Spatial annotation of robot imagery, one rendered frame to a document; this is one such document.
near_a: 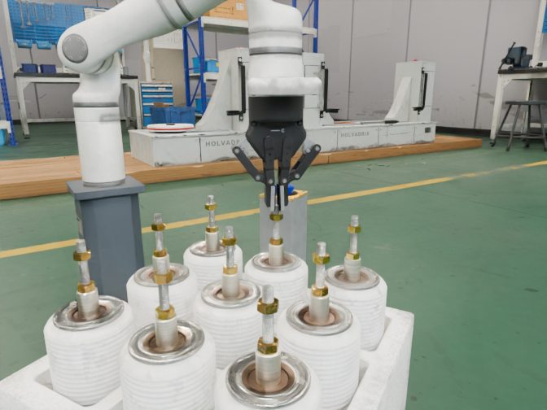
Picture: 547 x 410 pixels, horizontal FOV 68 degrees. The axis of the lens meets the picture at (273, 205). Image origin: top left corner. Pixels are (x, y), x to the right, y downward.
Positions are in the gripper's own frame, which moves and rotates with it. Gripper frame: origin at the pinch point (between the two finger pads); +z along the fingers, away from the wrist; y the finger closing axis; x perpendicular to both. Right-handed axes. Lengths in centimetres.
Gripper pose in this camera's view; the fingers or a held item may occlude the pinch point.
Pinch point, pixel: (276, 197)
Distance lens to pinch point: 59.0
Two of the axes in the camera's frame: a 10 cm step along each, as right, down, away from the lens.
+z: 0.1, 9.7, 2.6
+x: 1.7, 2.5, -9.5
